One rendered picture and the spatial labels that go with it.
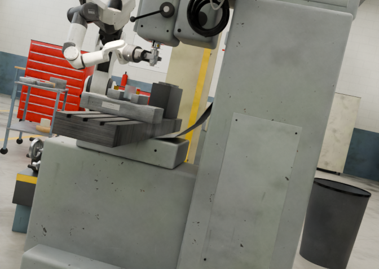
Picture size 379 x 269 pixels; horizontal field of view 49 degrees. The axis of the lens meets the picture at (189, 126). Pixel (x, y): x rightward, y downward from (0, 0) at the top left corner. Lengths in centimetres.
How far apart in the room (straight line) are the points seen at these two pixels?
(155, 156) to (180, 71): 199
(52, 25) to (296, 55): 1122
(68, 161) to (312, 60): 123
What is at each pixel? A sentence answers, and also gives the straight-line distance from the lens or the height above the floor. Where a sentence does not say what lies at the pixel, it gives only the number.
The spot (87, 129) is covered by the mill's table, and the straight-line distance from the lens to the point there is 148.
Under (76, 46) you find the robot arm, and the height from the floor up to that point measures 121.
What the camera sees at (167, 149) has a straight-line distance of 193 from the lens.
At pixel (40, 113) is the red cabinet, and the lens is 755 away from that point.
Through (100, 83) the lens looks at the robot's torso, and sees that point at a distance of 276.
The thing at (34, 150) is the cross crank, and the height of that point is 62.
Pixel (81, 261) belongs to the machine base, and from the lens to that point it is 213.
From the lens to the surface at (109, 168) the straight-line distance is 203.
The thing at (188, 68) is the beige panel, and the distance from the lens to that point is 384.
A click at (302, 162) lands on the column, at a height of 91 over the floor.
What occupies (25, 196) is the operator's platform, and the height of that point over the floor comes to 27.
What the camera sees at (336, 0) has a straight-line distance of 202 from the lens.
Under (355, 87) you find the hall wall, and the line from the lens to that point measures 1132.
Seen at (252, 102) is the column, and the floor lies 111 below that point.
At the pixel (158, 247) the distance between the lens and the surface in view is 205.
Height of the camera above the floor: 108
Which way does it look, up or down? 4 degrees down
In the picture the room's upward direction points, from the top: 12 degrees clockwise
